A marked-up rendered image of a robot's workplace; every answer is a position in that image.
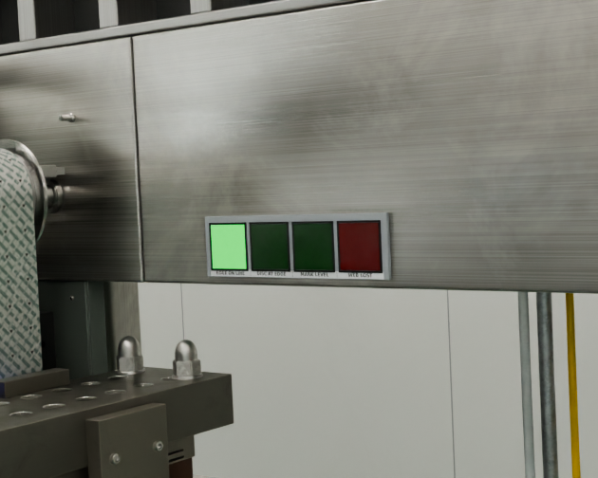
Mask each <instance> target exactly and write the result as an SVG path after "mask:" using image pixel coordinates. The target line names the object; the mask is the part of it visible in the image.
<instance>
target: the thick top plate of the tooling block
mask: <svg viewBox="0 0 598 478"><path fill-rule="evenodd" d="M143 368H144V369H145V372H143V373H140V374H134V375H118V374H116V373H115V371H116V370H115V371H111V372H106V373H102V374H97V375H93V376H89V377H80V378H76V379H71V380H70V381H69V382H70V383H69V384H67V385H64V386H59V387H55V388H50V389H46V390H42V391H37V392H33V393H28V394H24V395H17V396H12V397H7V398H3V397H0V478H51V477H54V476H57V475H61V474H64V473H68V472H71V471H73V470H77V469H82V468H86V467H88V458H87V441H86V423H85V421H86V420H87V419H89V418H92V417H96V416H100V415H104V414H111V413H114V412H118V411H122V410H126V409H130V408H134V407H138V406H141V405H145V404H149V403H152V402H154V403H163V404H165V405H166V422H167V441H168V443H169V442H173V441H176V440H179V439H182V438H185V437H189V436H192V435H195V434H199V433H202V432H207V431H210V430H214V429H217V428H220V427H224V426H227V425H230V424H233V423H234V407H233V388H232V375H231V374H223V373H212V372H201V374H202V375H203V377H201V378H196V379H186V380H178V379H172V375H173V369H167V368H156V367H144V366H143Z"/></svg>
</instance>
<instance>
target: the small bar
mask: <svg viewBox="0 0 598 478"><path fill-rule="evenodd" d="M69 383H70V382H69V369H62V368H53V369H48V370H44V371H39V372H34V373H29V374H24V375H20V376H15V377H6V378H1V379H0V397H3V398H7V397H12V396H17V395H24V394H28V393H33V392H37V391H42V390H46V389H50V388H55V387H59V386H64V385H67V384H69Z"/></svg>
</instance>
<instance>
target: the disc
mask: <svg viewBox="0 0 598 478"><path fill-rule="evenodd" d="M0 148H2V149H6V150H8V151H10V152H12V153H13V154H14V155H16V156H17V157H18V158H19V159H20V160H21V161H22V162H23V163H24V164H25V165H26V167H27V168H28V171H29V173H30V175H31V178H32V181H33V184H34V189H35V195H36V208H35V214H34V229H35V245H36V244H37V242H38V240H39V239H40V237H41V235H42V232H43V230H44V227H45V224H46V221H47V207H48V197H47V184H46V180H45V177H44V174H43V171H42V169H41V166H40V164H39V162H38V160H37V159H36V157H35V156H34V154H33V153H32V152H31V151H30V150H29V149H28V148H27V147H26V146H25V145H24V144H22V143H20V142H18V141H16V140H13V139H0Z"/></svg>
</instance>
